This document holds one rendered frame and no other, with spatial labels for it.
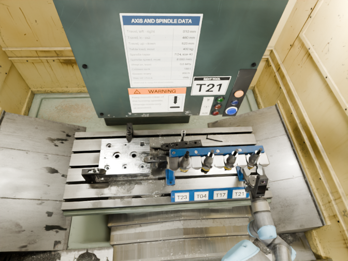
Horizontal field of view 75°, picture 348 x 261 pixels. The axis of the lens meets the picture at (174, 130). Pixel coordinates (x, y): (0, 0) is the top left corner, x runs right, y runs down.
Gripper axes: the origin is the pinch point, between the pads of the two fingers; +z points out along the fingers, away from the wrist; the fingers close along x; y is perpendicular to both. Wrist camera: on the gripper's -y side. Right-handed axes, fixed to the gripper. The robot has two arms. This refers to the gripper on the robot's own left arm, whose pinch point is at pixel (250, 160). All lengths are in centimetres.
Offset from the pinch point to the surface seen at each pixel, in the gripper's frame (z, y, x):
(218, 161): -0.8, -2.4, -17.0
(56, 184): 10, 52, -114
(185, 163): -2.6, -6.1, -33.6
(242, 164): -3.0, -2.5, -5.8
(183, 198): -10.4, 25.5, -32.4
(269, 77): 86, 32, 48
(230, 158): -1.8, -7.3, -12.4
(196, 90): -1, -55, -35
